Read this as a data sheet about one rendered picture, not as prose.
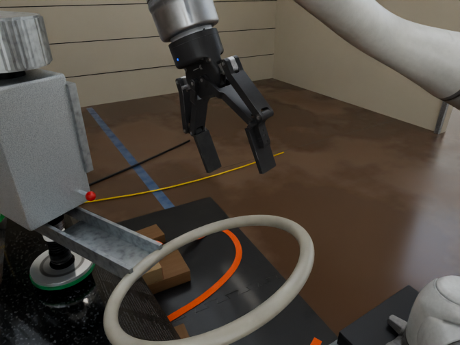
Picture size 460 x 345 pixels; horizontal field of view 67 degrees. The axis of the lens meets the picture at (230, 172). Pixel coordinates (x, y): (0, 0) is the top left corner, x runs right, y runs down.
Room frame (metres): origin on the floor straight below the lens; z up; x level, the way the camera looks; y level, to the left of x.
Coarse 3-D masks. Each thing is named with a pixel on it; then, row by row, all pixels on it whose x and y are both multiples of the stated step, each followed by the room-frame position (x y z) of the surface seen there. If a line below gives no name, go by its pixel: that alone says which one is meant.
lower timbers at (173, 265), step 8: (144, 232) 2.13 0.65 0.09; (152, 232) 2.13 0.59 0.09; (160, 232) 2.13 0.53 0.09; (160, 240) 2.09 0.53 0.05; (168, 256) 1.85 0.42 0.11; (176, 256) 1.85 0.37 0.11; (160, 264) 1.77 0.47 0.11; (168, 264) 1.77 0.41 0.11; (176, 264) 1.77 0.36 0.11; (184, 264) 1.77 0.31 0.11; (168, 272) 1.70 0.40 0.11; (176, 272) 1.70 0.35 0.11; (184, 272) 1.70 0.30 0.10; (160, 280) 1.63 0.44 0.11; (168, 280) 1.65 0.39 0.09; (176, 280) 1.67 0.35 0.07; (184, 280) 1.70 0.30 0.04; (152, 288) 1.60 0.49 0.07; (160, 288) 1.62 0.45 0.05; (168, 288) 1.65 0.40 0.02
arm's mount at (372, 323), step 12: (408, 288) 0.84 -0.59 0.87; (396, 300) 0.80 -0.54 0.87; (408, 300) 0.80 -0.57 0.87; (372, 312) 0.75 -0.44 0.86; (384, 312) 0.75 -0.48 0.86; (396, 312) 0.75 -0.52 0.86; (408, 312) 0.75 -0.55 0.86; (360, 324) 0.71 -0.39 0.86; (372, 324) 0.71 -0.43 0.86; (384, 324) 0.71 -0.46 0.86; (348, 336) 0.67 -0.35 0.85; (360, 336) 0.67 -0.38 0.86; (372, 336) 0.67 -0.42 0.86; (384, 336) 0.67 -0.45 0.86; (396, 336) 0.67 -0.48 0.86
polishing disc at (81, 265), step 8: (40, 256) 0.99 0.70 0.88; (48, 256) 0.99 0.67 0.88; (80, 256) 0.99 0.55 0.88; (32, 264) 0.94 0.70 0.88; (40, 264) 0.94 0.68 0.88; (48, 264) 0.94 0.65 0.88; (80, 264) 0.94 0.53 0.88; (88, 264) 0.94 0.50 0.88; (32, 272) 0.90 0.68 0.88; (40, 272) 0.90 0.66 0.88; (48, 272) 0.90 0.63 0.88; (56, 272) 0.90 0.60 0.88; (64, 272) 0.90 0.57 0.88; (72, 272) 0.90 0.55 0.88; (80, 272) 0.90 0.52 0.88; (40, 280) 0.87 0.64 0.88; (48, 280) 0.87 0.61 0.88; (56, 280) 0.87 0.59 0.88; (64, 280) 0.87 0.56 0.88; (72, 280) 0.87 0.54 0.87
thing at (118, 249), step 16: (80, 208) 0.95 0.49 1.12; (48, 224) 0.86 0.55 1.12; (80, 224) 0.92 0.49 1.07; (96, 224) 0.90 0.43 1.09; (112, 224) 0.86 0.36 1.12; (64, 240) 0.81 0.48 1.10; (80, 240) 0.78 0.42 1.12; (96, 240) 0.84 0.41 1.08; (112, 240) 0.83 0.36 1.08; (128, 240) 0.82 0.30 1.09; (144, 240) 0.78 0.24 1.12; (96, 256) 0.73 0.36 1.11; (112, 256) 0.76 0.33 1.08; (128, 256) 0.76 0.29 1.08; (144, 256) 0.76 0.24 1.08; (112, 272) 0.70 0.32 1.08; (128, 272) 0.66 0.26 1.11; (144, 272) 0.70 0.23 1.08
